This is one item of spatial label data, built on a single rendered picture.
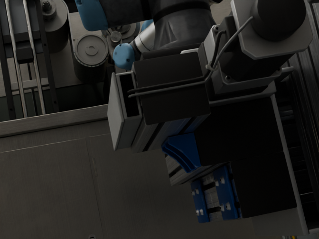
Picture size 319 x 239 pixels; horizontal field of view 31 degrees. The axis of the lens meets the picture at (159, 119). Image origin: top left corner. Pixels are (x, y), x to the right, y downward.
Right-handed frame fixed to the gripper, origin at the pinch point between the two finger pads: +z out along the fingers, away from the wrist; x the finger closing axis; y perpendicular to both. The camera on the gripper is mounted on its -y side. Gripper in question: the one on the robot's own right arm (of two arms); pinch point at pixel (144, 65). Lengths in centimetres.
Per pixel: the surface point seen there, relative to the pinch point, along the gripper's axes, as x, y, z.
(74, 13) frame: 20, 36, 30
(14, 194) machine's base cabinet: 50, -40, -29
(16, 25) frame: 42.3, 17.4, -12.6
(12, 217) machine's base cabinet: 52, -47, -29
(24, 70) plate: 44, 14, 30
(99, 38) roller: 14.4, 12.1, -2.5
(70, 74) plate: 25.9, 9.6, 30.1
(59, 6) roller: 26.7, 26.3, -1.9
